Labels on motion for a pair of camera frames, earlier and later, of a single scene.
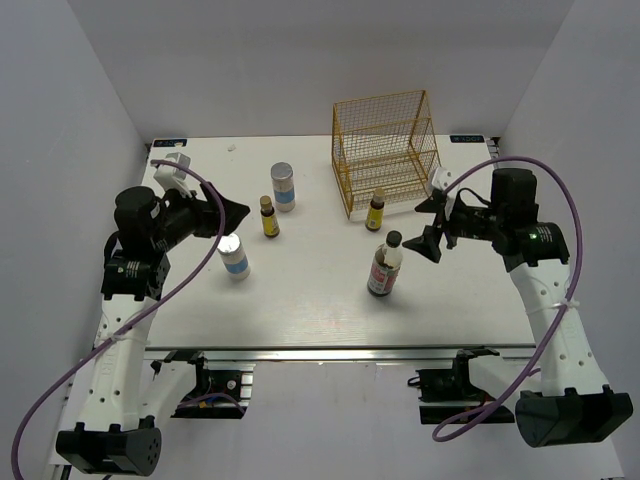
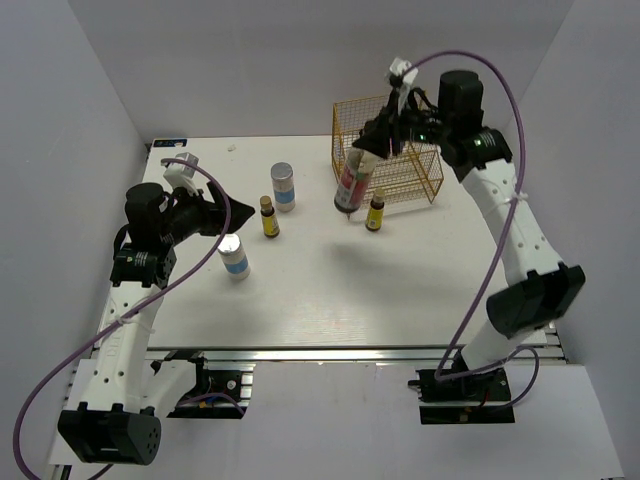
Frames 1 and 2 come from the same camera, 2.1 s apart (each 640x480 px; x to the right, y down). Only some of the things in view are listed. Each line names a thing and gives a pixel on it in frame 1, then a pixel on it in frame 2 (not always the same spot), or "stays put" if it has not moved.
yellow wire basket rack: x=386 y=143 stays put
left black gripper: x=206 y=214 stays put
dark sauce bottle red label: x=386 y=265 → x=354 y=181
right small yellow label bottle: x=375 y=213 stays put
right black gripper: x=426 y=244 → x=375 y=135
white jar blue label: x=283 y=186 stays put
